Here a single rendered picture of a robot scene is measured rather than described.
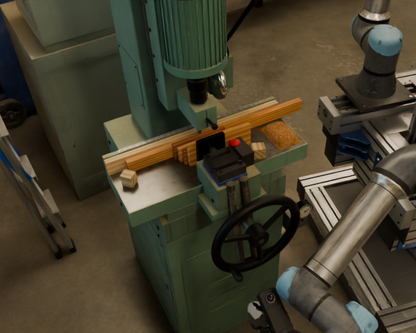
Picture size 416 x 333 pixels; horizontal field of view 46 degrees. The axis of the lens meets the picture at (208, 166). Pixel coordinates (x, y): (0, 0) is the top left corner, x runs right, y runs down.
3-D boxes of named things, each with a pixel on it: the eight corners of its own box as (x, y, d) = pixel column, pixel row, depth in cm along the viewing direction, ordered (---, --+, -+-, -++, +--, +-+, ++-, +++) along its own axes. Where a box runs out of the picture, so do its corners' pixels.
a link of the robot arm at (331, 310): (335, 284, 103) (302, 324, 102) (381, 320, 97) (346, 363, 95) (340, 294, 109) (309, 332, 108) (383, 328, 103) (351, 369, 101)
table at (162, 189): (142, 252, 132) (140, 238, 128) (107, 183, 152) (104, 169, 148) (325, 175, 150) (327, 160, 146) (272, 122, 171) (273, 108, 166)
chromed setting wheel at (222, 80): (222, 108, 158) (220, 75, 150) (205, 89, 167) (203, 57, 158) (230, 105, 159) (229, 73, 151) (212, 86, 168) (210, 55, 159)
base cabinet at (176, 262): (183, 353, 198) (164, 246, 149) (133, 252, 236) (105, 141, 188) (277, 306, 211) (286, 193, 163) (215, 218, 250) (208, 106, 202)
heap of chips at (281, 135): (280, 150, 150) (280, 143, 149) (259, 129, 159) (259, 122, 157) (302, 141, 153) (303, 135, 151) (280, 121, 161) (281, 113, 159)
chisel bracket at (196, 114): (197, 135, 144) (195, 112, 139) (177, 111, 154) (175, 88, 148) (219, 127, 147) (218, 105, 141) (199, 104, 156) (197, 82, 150)
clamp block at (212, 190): (217, 213, 137) (216, 191, 131) (196, 184, 146) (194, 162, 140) (262, 195, 141) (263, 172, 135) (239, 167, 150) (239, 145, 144)
